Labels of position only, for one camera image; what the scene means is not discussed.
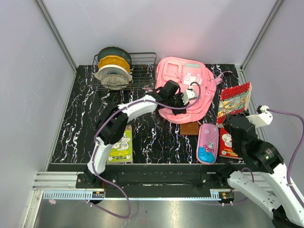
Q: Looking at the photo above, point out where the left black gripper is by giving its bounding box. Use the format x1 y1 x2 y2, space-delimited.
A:
167 93 190 116

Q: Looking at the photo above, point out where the pink student backpack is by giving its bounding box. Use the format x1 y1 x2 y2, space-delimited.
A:
155 57 230 124

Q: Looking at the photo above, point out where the red treehouse paperback book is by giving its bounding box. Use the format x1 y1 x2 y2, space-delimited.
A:
216 82 252 128

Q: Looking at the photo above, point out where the green paperback book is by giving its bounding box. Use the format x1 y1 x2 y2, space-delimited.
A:
107 125 133 163

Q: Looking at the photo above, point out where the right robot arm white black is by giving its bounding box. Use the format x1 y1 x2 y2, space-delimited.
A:
215 115 304 228

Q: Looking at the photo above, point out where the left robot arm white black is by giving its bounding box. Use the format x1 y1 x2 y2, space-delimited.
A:
84 80 197 188

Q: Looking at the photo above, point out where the pink cartoon pencil case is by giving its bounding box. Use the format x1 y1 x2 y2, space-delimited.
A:
196 123 219 164

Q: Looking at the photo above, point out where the brown leather wallet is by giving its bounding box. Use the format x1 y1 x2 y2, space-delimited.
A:
180 122 199 136

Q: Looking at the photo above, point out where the grey patterned plate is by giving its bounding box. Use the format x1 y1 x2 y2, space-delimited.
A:
100 74 129 90

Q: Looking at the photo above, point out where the white rimmed plate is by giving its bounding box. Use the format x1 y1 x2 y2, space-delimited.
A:
95 65 132 82

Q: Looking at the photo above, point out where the yellow dotted plate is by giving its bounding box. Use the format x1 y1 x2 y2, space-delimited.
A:
98 55 130 73

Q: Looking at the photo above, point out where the dark green plate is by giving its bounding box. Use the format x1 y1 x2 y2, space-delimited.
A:
97 47 132 66

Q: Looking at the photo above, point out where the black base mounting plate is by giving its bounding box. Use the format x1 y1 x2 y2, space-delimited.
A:
75 162 245 190

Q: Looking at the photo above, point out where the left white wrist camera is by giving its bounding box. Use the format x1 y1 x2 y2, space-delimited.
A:
182 89 198 105

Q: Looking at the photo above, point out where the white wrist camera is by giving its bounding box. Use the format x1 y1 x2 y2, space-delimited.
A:
182 89 198 105
246 105 273 128

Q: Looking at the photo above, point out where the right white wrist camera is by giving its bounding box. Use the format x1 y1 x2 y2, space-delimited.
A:
246 105 273 128

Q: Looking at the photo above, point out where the metal wire dish rack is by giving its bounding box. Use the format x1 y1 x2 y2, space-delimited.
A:
88 52 157 91

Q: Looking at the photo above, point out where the aluminium frame rail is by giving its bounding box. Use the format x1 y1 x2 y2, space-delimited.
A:
32 171 273 192

